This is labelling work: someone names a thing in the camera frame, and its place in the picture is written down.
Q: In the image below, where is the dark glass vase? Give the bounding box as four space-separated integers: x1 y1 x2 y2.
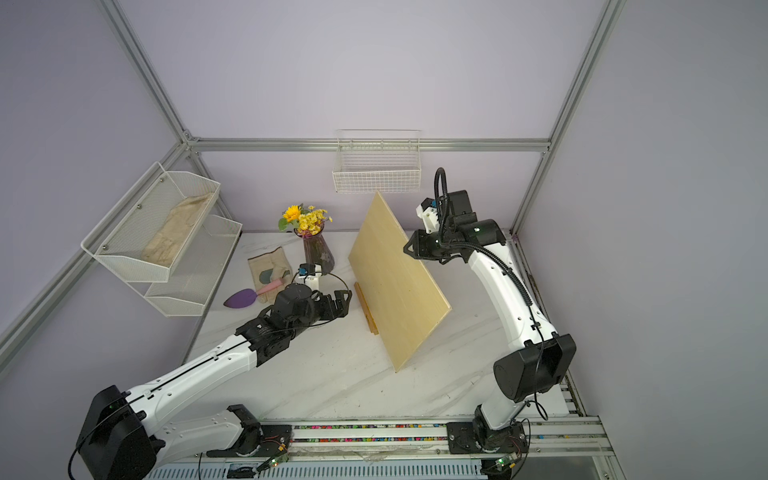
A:
303 232 335 273

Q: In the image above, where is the light plywood board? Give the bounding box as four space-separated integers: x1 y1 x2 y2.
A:
348 193 452 372

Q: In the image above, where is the beige glove in shelf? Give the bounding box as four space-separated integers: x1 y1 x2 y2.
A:
141 193 213 267

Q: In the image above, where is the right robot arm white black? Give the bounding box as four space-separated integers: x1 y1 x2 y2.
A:
403 191 577 455

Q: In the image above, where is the white two-tier mesh shelf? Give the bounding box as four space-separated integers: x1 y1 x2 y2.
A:
81 163 242 317

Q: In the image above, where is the yellow flower bouquet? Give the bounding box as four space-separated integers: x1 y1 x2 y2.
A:
278 204 333 237

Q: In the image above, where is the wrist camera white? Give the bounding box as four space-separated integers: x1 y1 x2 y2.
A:
297 263 324 290
416 198 441 234

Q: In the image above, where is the grey slotted cable duct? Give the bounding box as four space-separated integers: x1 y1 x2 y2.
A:
146 459 487 479

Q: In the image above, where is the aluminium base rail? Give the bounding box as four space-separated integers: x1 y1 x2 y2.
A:
149 416 616 464

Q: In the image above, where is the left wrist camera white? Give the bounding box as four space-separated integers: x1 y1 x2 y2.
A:
297 263 324 290

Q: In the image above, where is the white wire wall basket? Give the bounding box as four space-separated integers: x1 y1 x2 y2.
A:
332 129 422 194

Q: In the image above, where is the wooden easel frame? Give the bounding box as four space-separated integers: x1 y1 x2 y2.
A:
354 282 379 335

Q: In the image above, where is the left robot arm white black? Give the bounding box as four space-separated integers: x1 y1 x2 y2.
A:
73 283 352 479

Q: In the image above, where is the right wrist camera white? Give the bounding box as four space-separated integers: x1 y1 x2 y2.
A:
416 198 441 234

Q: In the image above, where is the purple pink garden trowel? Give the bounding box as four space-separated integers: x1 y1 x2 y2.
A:
223 279 284 309

